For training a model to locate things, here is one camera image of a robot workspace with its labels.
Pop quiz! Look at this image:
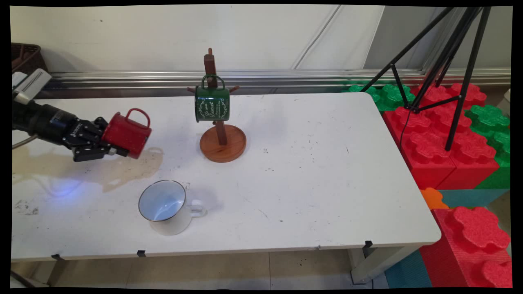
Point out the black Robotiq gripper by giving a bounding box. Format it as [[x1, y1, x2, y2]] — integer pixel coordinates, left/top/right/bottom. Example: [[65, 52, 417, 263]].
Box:
[[41, 105, 130, 163]]

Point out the red enamel mug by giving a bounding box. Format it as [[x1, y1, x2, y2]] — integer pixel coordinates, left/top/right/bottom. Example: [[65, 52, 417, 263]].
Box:
[[101, 108, 152, 160]]

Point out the green enamel mug white print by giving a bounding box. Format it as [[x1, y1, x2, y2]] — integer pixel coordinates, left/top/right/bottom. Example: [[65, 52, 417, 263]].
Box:
[[194, 75, 230, 123]]

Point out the brown wooden mug tree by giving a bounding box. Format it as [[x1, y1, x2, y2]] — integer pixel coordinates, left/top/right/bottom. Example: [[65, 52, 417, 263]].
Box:
[[187, 48, 247, 163]]

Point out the flat green foam block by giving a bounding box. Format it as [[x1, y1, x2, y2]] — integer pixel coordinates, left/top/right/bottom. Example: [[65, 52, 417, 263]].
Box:
[[341, 84, 415, 111]]

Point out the white table leg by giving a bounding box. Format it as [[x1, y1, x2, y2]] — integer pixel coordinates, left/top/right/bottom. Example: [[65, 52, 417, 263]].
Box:
[[349, 245, 421, 285]]

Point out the large red foam block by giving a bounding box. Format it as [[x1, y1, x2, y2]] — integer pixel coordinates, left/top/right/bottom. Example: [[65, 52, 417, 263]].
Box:
[[382, 83, 501, 190]]

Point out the teal foam mat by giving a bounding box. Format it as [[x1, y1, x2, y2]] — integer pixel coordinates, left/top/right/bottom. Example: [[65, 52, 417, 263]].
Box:
[[439, 189, 510, 209], [384, 249, 433, 288]]

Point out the orange foam piece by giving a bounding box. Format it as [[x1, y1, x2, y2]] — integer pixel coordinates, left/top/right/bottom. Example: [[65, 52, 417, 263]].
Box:
[[420, 187, 449, 211]]

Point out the red foam block ribbed side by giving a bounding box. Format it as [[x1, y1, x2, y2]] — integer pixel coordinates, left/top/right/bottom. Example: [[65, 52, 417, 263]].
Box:
[[420, 206, 512, 288]]

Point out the tall green foam block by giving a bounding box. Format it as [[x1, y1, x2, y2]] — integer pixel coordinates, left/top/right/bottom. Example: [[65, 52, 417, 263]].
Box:
[[466, 105, 511, 189]]

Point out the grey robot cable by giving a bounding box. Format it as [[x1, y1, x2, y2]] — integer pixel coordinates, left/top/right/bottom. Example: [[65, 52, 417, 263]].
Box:
[[12, 134, 39, 150]]

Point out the aluminium wall rail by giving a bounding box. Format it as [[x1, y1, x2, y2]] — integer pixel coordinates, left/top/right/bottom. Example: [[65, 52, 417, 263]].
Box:
[[43, 69, 511, 98]]

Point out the white wall cable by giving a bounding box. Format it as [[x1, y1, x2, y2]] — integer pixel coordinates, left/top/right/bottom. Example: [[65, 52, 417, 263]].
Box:
[[292, 5, 342, 70]]

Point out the thin black tripod cable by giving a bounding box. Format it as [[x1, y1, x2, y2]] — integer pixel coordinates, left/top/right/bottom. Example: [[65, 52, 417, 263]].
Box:
[[399, 107, 411, 148]]

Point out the black camera tripod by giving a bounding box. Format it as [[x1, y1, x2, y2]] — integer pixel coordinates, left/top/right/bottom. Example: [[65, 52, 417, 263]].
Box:
[[360, 6, 493, 151]]

